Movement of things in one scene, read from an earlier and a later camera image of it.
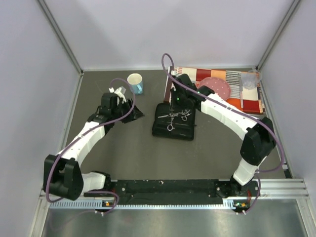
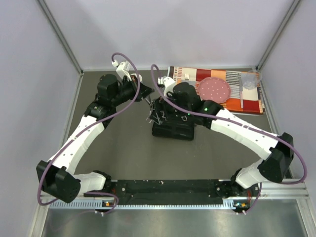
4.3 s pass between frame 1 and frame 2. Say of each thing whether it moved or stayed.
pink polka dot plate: stayed
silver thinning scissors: moved
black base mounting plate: stayed
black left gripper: moved
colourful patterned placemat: stayed
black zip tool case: stayed
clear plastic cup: stayed
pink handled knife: stayed
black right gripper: moved
